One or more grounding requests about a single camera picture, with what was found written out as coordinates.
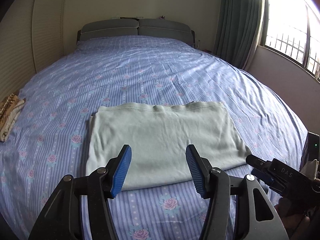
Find light green long-sleeve shirt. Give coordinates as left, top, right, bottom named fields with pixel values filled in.
left=86, top=102, right=251, bottom=190

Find folded brown patterned clothes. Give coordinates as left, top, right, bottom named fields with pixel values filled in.
left=0, top=94, right=26, bottom=142

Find person's right hand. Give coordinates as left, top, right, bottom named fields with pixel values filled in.
left=275, top=179, right=319, bottom=239

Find blue floral striped bedsheet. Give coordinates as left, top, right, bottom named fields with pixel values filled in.
left=1, top=36, right=307, bottom=239

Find window with metal grille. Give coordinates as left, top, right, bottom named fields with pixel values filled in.
left=260, top=0, right=319, bottom=81

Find teal green curtain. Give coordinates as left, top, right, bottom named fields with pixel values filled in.
left=213, top=0, right=265, bottom=69

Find grey padded headboard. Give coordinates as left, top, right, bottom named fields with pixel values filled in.
left=77, top=18, right=195, bottom=47

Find white louvered wardrobe doors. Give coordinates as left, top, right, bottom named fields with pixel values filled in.
left=1, top=0, right=65, bottom=98

